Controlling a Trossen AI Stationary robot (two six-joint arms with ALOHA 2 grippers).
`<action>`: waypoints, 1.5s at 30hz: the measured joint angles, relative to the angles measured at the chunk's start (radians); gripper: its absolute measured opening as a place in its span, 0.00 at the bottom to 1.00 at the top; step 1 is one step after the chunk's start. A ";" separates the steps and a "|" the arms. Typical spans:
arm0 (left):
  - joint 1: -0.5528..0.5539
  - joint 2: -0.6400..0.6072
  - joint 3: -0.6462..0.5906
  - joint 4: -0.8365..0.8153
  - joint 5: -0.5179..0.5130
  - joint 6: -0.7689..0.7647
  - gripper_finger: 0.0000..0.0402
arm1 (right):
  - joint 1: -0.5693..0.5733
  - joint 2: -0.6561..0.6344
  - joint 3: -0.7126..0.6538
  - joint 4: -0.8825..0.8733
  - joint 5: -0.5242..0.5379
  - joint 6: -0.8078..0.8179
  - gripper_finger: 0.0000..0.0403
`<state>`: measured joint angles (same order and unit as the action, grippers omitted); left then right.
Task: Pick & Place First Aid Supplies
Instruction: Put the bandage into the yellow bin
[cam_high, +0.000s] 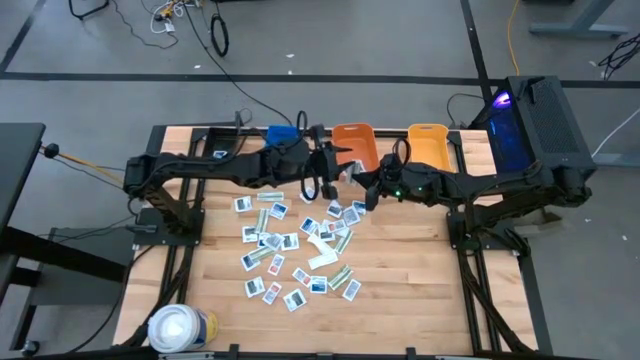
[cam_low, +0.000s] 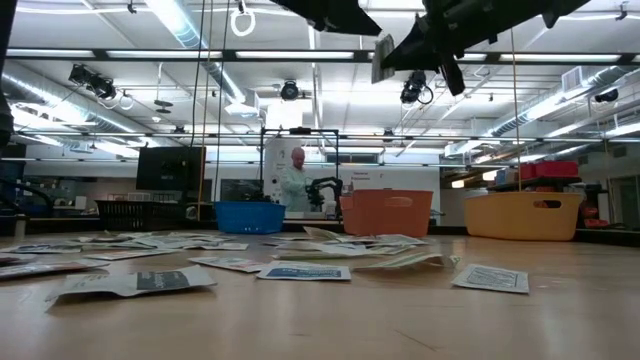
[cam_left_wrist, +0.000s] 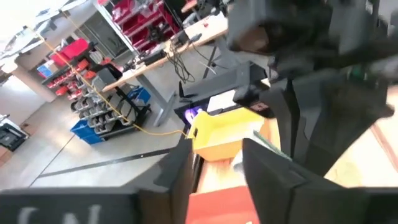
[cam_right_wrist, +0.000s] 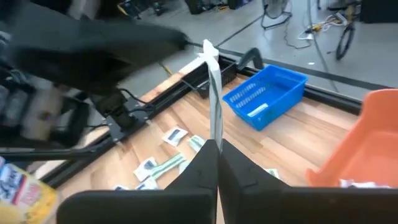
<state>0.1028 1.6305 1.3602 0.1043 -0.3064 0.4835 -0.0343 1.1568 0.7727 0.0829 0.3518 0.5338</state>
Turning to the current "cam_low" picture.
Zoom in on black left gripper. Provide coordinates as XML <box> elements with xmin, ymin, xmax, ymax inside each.
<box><xmin>284</xmin><ymin>0</ymin><xmax>382</xmax><ymax>36</ymax></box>

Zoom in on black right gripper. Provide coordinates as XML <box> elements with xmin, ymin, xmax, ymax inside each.
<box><xmin>382</xmin><ymin>0</ymin><xmax>494</xmax><ymax>96</ymax></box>

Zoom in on black overhead crossbar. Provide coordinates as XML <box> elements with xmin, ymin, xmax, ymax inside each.
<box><xmin>0</xmin><ymin>47</ymin><xmax>640</xmax><ymax>65</ymax></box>

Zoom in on orange plastic bin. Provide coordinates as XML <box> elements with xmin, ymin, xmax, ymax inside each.
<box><xmin>339</xmin><ymin>188</ymin><xmax>435</xmax><ymax>239</ymax></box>

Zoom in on person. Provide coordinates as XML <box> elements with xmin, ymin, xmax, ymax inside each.
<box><xmin>278</xmin><ymin>146</ymin><xmax>321</xmax><ymax>213</ymax></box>

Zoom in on red storage bins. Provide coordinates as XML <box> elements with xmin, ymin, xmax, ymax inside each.
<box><xmin>518</xmin><ymin>159</ymin><xmax>580</xmax><ymax>180</ymax></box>

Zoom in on yellow plastic bin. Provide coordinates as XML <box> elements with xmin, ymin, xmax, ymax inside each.
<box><xmin>462</xmin><ymin>191</ymin><xmax>585</xmax><ymax>242</ymax></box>

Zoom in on small dark screen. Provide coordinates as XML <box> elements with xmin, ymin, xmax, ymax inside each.
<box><xmin>219</xmin><ymin>178</ymin><xmax>264</xmax><ymax>203</ymax></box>

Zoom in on plain white bandage wrapper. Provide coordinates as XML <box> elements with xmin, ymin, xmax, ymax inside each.
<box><xmin>272</xmin><ymin>249</ymin><xmax>361</xmax><ymax>261</ymax></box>
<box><xmin>277</xmin><ymin>242</ymin><xmax>351</xmax><ymax>252</ymax></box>

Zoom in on blue plastic bin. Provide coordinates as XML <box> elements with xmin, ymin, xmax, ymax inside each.
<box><xmin>214</xmin><ymin>200</ymin><xmax>287</xmax><ymax>235</ymax></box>

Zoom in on black monitor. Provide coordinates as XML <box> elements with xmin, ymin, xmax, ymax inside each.
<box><xmin>135</xmin><ymin>145</ymin><xmax>207</xmax><ymax>192</ymax></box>

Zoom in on red object on rack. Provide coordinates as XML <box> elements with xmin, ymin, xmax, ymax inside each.
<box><xmin>579</xmin><ymin>202</ymin><xmax>611</xmax><ymax>230</ymax></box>

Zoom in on white packet with boxed print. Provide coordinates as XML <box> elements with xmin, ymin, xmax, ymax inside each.
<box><xmin>450</xmin><ymin>263</ymin><xmax>530</xmax><ymax>295</ymax></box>

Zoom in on white orange ointment packet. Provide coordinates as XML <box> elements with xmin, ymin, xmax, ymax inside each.
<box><xmin>187</xmin><ymin>255</ymin><xmax>269</xmax><ymax>274</ymax></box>
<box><xmin>0</xmin><ymin>259</ymin><xmax>110</xmax><ymax>281</ymax></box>
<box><xmin>83</xmin><ymin>248</ymin><xmax>181</xmax><ymax>262</ymax></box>

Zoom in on black mesh basket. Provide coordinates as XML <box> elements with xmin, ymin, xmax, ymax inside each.
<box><xmin>94</xmin><ymin>199</ymin><xmax>187</xmax><ymax>232</ymax></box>

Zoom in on packets in orange bin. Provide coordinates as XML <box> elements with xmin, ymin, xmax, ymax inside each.
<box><xmin>0</xmin><ymin>252</ymin><xmax>39</xmax><ymax>266</ymax></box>

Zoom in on black camera with cable loop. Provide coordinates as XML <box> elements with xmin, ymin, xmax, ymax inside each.
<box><xmin>399</xmin><ymin>69</ymin><xmax>435</xmax><ymax>106</ymax></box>

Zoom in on black overhead camera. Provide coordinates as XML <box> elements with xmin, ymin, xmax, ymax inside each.
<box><xmin>279</xmin><ymin>79</ymin><xmax>301</xmax><ymax>102</ymax></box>

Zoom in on white cable loop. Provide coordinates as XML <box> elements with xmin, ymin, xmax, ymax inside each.
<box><xmin>229</xmin><ymin>7</ymin><xmax>257</xmax><ymax>38</ymax></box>

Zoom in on black background rig frame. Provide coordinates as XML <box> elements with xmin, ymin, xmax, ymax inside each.
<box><xmin>258</xmin><ymin>127</ymin><xmax>341</xmax><ymax>221</ymax></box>

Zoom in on silver ventilation duct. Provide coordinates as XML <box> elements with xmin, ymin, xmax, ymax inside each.
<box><xmin>489</xmin><ymin>64</ymin><xmax>631</xmax><ymax>139</ymax></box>
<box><xmin>144</xmin><ymin>0</ymin><xmax>249</xmax><ymax>104</ymax></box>
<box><xmin>0</xmin><ymin>69</ymin><xmax>136</xmax><ymax>134</ymax></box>

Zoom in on black hanging cable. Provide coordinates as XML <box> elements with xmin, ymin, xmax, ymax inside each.
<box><xmin>212</xmin><ymin>0</ymin><xmax>232</xmax><ymax>201</ymax></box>
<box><xmin>189</xmin><ymin>0</ymin><xmax>207</xmax><ymax>149</ymax></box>

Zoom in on dark wall shelf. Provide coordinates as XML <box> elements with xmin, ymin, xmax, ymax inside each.
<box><xmin>487</xmin><ymin>174</ymin><xmax>584</xmax><ymax>194</ymax></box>

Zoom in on black ceiling camera cluster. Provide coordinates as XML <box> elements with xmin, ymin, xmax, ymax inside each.
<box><xmin>68</xmin><ymin>63</ymin><xmax>119</xmax><ymax>101</ymax></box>

